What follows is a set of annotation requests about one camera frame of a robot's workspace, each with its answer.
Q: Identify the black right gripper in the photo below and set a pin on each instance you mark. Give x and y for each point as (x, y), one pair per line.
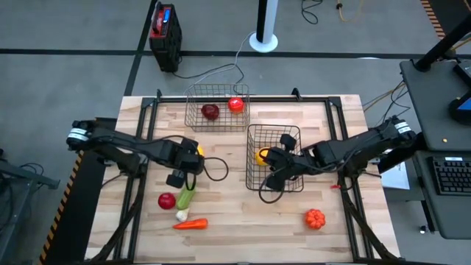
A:
(301, 162)

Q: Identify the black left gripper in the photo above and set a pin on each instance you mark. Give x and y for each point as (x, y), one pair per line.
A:
(187, 158)

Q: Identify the green cucumber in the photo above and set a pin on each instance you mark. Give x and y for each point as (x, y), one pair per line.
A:
(185, 198)

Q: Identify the yellow bell pepper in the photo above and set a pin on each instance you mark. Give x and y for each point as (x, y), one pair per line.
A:
(260, 158)

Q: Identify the small shiny red fruit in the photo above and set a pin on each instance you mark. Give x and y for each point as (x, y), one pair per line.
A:
(166, 201)

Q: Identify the white garlic bulb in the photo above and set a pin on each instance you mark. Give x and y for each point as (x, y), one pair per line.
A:
(182, 215)

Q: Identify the yellow lemon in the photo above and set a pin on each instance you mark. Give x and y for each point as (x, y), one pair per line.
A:
(201, 151)

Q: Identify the orange carrot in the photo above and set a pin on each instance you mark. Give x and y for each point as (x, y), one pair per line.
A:
(193, 224)

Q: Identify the orange pumpkin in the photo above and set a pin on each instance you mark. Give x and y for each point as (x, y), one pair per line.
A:
(315, 219)

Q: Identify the orange-red round fruit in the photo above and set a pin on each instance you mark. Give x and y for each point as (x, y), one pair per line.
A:
(236, 105)

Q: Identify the dark red apple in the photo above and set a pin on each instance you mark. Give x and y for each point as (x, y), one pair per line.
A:
(210, 112)

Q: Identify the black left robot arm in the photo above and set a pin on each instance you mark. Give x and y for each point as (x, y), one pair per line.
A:
(121, 143)

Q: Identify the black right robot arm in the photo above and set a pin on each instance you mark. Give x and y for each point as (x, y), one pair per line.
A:
(360, 145)

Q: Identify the small red clip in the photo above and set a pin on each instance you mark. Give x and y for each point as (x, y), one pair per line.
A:
(334, 186)

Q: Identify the black platform with hazard stripes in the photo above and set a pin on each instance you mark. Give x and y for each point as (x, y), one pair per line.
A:
(81, 206)
(432, 18)

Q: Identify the white paper sheet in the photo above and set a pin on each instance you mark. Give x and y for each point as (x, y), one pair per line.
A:
(395, 178)

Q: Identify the red and black toolbox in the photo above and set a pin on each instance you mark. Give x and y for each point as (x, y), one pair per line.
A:
(165, 40)

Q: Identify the grey metal stand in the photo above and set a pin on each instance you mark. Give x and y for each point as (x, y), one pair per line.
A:
(22, 173)

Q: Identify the dark grey desk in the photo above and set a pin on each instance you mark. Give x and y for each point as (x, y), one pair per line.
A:
(427, 110)

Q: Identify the small round caster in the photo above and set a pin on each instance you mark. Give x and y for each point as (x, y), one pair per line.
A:
(423, 230)

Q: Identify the black keyboard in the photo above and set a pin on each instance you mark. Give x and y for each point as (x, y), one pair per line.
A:
(452, 176)

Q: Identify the black device with blue screen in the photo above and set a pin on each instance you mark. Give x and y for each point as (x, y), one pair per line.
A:
(461, 110)

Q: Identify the post with white round base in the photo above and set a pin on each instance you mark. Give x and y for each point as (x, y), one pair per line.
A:
(264, 42)

